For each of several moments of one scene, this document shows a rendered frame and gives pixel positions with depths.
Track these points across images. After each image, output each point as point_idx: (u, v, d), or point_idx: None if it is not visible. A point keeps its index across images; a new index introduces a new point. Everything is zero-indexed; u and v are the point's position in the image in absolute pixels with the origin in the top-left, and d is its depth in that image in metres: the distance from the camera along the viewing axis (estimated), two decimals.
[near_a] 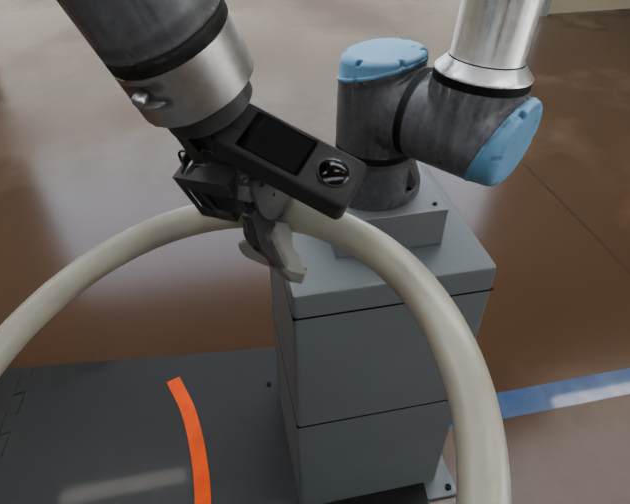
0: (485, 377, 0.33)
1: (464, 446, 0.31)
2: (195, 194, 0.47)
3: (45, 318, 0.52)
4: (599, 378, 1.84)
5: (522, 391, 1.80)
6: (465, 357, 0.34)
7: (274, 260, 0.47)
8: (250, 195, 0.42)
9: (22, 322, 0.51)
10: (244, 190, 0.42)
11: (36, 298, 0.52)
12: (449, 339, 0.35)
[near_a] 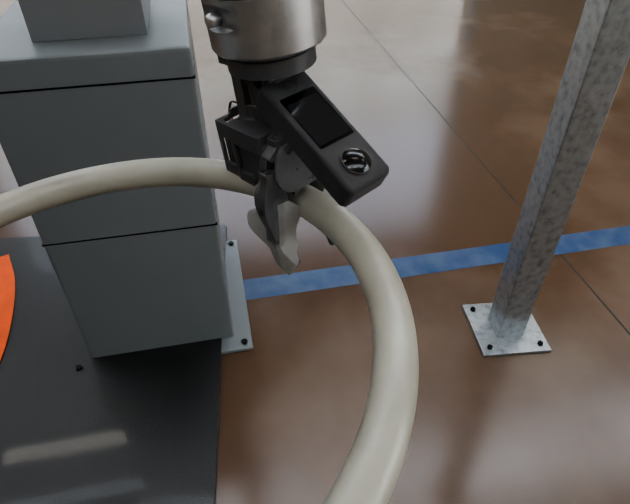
0: (410, 399, 0.32)
1: (358, 449, 0.30)
2: (228, 146, 0.48)
3: (50, 202, 0.54)
4: (429, 257, 1.84)
5: (348, 267, 1.80)
6: (399, 373, 0.33)
7: (272, 232, 0.47)
8: (274, 156, 0.43)
9: (29, 196, 0.53)
10: (270, 150, 0.43)
11: (51, 181, 0.54)
12: (392, 352, 0.34)
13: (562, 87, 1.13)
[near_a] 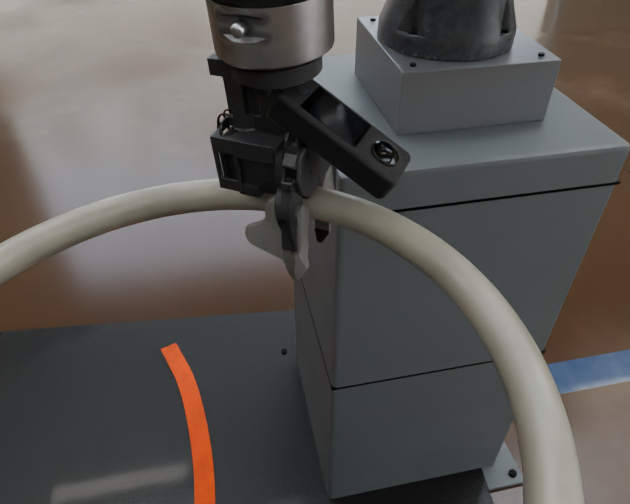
0: (534, 342, 0.35)
1: (527, 398, 0.32)
2: (224, 161, 0.46)
3: (9, 273, 0.45)
4: None
5: (591, 360, 1.49)
6: (514, 323, 0.35)
7: (294, 240, 0.46)
8: (296, 163, 0.42)
9: None
10: (291, 157, 0.42)
11: (4, 248, 0.45)
12: (496, 308, 0.36)
13: None
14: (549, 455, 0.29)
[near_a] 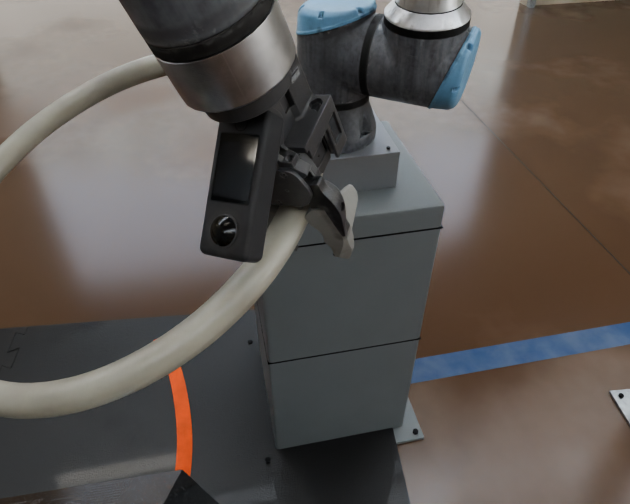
0: None
1: None
2: None
3: (26, 148, 0.71)
4: (564, 337, 1.94)
5: (490, 348, 1.90)
6: None
7: None
8: None
9: (9, 149, 0.69)
10: None
11: (18, 133, 0.70)
12: None
13: None
14: None
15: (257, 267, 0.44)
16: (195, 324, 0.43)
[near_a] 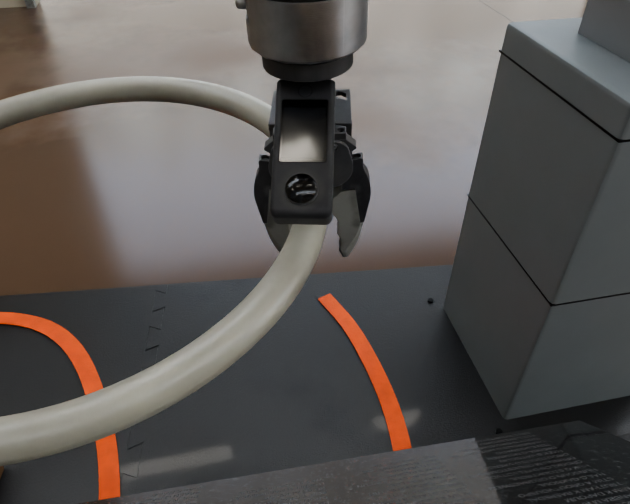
0: None
1: None
2: None
3: None
4: None
5: None
6: None
7: (259, 211, 0.49)
8: (270, 147, 0.44)
9: None
10: (271, 140, 0.44)
11: None
12: (266, 109, 0.58)
13: None
14: None
15: (307, 242, 0.43)
16: (263, 299, 0.39)
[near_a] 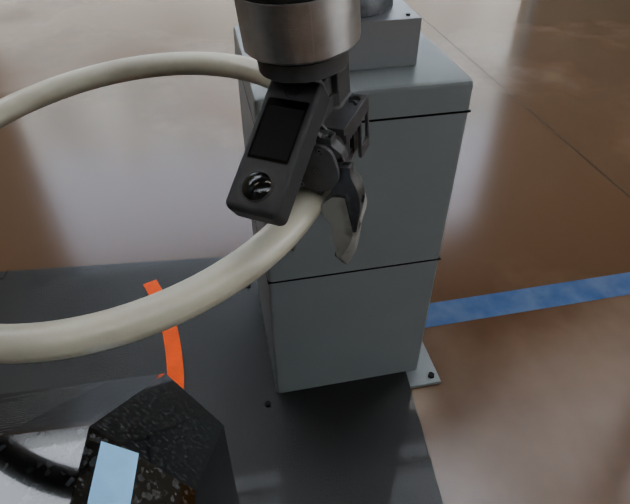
0: None
1: None
2: None
3: (17, 112, 0.68)
4: (590, 282, 1.78)
5: (510, 293, 1.74)
6: None
7: None
8: None
9: None
10: None
11: (13, 96, 0.68)
12: None
13: None
14: None
15: (271, 239, 0.44)
16: (200, 282, 0.41)
